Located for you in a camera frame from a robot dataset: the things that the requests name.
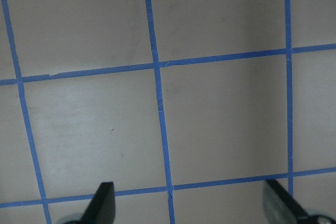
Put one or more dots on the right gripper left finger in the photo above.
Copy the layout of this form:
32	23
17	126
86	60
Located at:
101	208

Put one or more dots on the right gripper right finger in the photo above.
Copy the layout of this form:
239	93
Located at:
280	207

